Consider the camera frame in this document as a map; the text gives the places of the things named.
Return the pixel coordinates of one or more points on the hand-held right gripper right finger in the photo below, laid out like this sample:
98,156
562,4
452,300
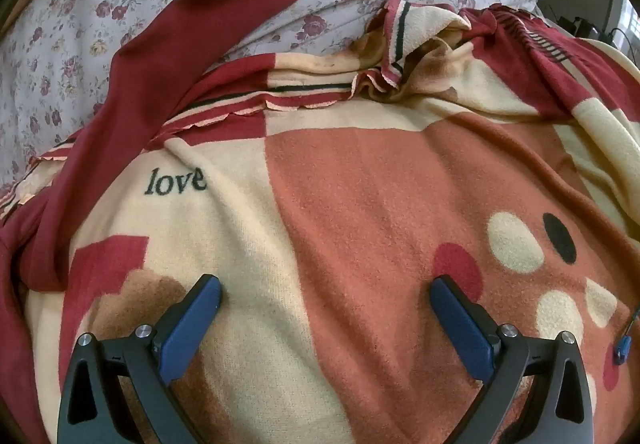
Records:
462,329

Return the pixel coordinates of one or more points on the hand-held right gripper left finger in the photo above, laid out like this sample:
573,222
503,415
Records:
192,324

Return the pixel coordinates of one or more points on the dark red sweater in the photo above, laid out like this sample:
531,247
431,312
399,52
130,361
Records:
145,89

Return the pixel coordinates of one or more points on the printed fleece blanket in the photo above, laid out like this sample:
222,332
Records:
350,204

